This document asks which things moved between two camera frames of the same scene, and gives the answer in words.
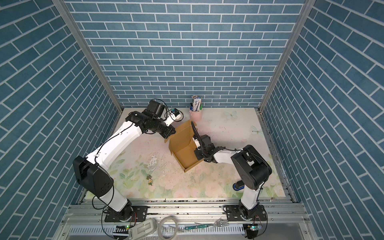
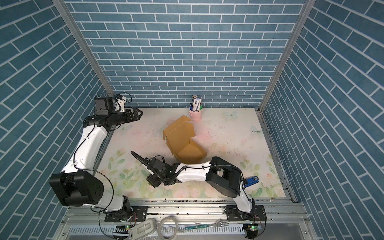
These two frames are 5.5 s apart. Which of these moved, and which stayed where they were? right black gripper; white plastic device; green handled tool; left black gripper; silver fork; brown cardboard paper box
Moved: right black gripper; left black gripper
Stayed: white plastic device; silver fork; green handled tool; brown cardboard paper box
